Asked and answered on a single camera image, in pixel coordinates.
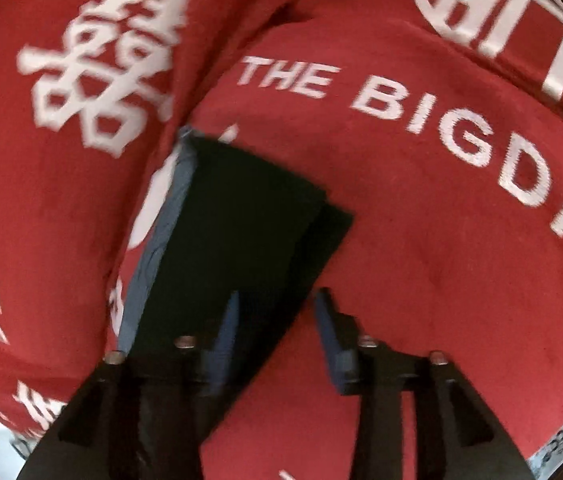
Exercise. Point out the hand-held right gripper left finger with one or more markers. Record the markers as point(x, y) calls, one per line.
point(226, 342)

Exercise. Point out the red printed blanket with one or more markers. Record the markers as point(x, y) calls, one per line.
point(411, 240)

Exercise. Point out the black pants with grey waistband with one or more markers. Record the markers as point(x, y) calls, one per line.
point(241, 210)

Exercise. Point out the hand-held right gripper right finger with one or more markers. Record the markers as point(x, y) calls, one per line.
point(332, 342)

